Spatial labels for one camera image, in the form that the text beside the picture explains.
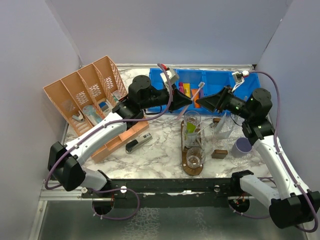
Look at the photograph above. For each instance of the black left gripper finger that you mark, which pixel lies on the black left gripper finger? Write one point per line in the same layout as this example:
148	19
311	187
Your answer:
175	105
178	96

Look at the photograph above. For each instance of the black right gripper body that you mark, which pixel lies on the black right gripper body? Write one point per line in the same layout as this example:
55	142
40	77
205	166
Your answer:
232	103

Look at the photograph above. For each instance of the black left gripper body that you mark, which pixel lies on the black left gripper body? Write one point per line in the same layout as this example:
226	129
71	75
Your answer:
159	97

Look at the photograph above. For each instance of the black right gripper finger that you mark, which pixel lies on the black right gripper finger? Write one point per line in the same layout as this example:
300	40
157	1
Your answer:
212	104
217	96

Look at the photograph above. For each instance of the white toothbrush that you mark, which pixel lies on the white toothbrush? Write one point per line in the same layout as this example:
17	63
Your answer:
202	129

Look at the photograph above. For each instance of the lime green toothpaste tube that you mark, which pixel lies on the lime green toothpaste tube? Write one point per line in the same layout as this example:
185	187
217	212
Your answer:
190	127

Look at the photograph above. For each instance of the clear cup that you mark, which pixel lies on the clear cup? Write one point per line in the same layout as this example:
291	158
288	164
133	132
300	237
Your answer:
195	157
222	144
191	116

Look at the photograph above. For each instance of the white tube black cap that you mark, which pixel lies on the white tube black cap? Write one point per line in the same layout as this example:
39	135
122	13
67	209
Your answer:
190	139

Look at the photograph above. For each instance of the lilac plastic cup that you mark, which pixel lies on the lilac plastic cup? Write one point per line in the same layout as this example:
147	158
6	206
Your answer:
241	147

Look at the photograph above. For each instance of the clear jar brown lid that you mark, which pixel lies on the clear jar brown lid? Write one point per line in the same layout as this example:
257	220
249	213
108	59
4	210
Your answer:
215	122

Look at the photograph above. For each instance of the white tube orange cap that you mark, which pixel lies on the white tube orange cap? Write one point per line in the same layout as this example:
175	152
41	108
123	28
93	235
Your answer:
224	135

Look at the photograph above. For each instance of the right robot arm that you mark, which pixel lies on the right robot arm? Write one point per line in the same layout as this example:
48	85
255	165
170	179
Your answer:
292	202

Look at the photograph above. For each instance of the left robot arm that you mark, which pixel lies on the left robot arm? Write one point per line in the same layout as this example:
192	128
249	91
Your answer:
65	161

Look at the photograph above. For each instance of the magenta toothpaste box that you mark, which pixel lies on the magenta toothpaste box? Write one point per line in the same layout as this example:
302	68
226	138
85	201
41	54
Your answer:
181	87

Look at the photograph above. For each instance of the yellow toothpaste tube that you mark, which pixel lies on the yellow toothpaste tube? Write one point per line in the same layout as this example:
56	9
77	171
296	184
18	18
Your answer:
187	90

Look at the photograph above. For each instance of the orange toothpaste tube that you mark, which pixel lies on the orange toothpaste tube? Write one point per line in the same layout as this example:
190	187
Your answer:
195	96

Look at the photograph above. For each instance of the brown wooden tray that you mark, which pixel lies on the brown wooden tray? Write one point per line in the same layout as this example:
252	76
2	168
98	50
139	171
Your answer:
188	170

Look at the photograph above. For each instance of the clear front cup on tray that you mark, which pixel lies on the clear front cup on tray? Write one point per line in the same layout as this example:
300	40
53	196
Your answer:
195	157

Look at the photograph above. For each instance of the blue bin with toothpastes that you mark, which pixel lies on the blue bin with toothpastes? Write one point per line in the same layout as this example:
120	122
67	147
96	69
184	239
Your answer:
192	77

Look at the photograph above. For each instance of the blue bin with jar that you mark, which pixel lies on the blue bin with jar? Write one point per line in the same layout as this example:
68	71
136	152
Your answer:
246	89

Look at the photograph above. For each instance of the clear textured glass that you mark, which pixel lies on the clear textured glass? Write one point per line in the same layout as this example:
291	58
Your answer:
203	141

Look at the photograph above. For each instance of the small red white boxes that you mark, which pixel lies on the small red white boxes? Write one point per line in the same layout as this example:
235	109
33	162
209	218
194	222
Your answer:
117	96

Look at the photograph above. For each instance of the blue white box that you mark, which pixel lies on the blue white box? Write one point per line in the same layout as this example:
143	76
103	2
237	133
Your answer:
105	106

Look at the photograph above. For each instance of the black silver stapler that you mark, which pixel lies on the black silver stapler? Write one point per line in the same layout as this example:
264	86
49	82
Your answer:
135	144

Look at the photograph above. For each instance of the light blue razor package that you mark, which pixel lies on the light blue razor package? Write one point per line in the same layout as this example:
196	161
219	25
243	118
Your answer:
91	113

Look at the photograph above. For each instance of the peach desk organizer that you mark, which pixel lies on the peach desk organizer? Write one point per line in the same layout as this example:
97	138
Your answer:
83	87

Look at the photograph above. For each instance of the small white clip tool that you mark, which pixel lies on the small white clip tool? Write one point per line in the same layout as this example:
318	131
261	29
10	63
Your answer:
78	117

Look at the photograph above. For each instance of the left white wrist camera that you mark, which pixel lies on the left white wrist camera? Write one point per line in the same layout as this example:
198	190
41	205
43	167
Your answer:
173	77

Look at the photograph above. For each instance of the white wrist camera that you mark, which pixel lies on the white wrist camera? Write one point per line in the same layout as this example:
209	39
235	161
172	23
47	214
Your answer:
239	78
173	77

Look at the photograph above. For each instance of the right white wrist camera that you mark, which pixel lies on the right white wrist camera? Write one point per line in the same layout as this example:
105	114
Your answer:
239	78

